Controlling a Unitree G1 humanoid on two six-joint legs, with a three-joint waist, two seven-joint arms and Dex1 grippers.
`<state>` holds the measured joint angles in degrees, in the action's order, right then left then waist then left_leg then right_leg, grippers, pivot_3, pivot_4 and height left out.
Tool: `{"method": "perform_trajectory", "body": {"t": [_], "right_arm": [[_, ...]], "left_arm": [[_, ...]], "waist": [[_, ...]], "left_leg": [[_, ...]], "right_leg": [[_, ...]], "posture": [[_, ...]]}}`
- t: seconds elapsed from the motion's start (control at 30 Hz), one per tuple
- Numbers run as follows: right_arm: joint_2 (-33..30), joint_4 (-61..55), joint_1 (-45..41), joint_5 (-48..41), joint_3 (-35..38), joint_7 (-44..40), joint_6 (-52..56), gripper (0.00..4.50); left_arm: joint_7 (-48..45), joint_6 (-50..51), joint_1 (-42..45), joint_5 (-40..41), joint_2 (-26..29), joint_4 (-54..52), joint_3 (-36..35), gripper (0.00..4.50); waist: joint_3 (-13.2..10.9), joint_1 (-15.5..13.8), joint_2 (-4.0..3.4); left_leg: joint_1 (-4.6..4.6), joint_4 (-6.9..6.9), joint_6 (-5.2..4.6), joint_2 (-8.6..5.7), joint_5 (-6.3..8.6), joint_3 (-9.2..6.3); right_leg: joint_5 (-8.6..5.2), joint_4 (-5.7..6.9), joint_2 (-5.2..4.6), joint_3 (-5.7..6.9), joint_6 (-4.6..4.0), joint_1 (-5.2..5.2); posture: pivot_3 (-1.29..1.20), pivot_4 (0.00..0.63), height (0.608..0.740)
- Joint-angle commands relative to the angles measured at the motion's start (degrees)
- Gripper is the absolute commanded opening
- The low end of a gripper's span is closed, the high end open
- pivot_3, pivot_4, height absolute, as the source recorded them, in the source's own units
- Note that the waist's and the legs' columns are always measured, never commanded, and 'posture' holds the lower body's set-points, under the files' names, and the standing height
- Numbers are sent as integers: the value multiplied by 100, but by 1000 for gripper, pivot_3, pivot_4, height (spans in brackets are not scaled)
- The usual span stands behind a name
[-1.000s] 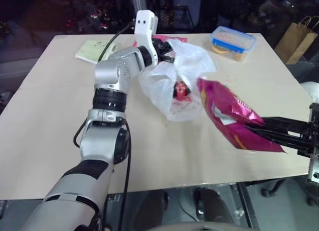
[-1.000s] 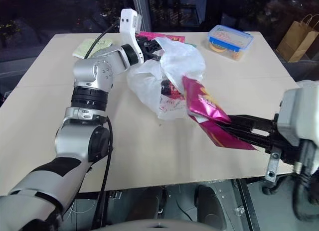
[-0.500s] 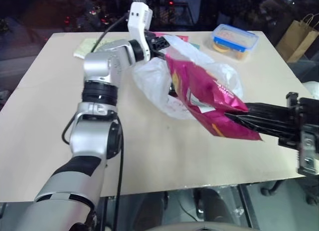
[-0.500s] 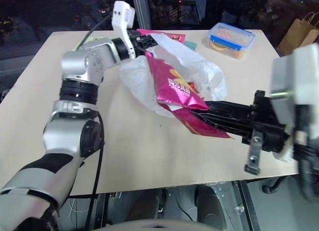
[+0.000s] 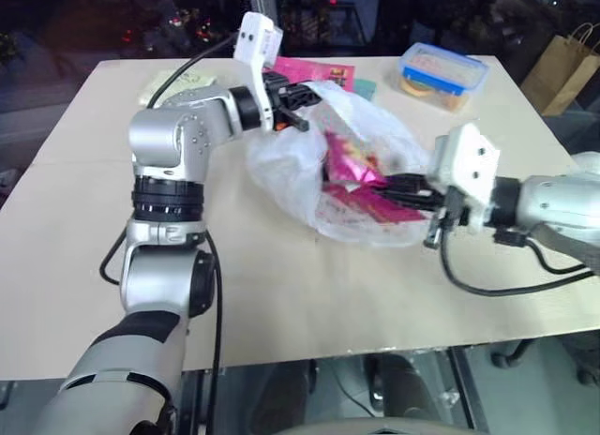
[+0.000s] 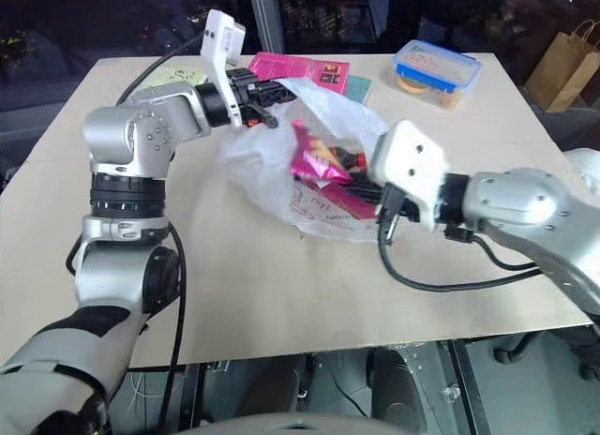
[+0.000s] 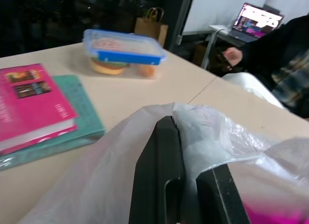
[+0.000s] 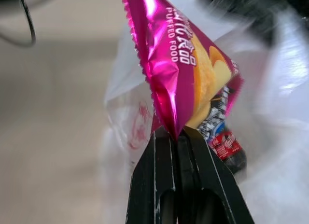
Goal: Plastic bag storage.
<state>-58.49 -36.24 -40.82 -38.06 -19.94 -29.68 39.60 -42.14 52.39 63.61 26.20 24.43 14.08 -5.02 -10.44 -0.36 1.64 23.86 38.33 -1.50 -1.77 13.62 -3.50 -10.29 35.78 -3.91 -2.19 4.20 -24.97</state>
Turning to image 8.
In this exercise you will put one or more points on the pink puffed food snack bag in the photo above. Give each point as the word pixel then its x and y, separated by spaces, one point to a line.
pixel 164 64

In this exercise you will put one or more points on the dark cola bottle red label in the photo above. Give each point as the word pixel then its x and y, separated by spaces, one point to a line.
pixel 229 149

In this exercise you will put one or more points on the clear plastic bag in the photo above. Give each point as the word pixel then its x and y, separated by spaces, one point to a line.
pixel 270 113

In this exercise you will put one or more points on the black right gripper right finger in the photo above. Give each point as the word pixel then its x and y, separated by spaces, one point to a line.
pixel 205 185

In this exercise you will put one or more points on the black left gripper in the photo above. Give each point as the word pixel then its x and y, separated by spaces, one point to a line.
pixel 253 14

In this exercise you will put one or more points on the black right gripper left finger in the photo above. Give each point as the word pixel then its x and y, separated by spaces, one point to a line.
pixel 149 180

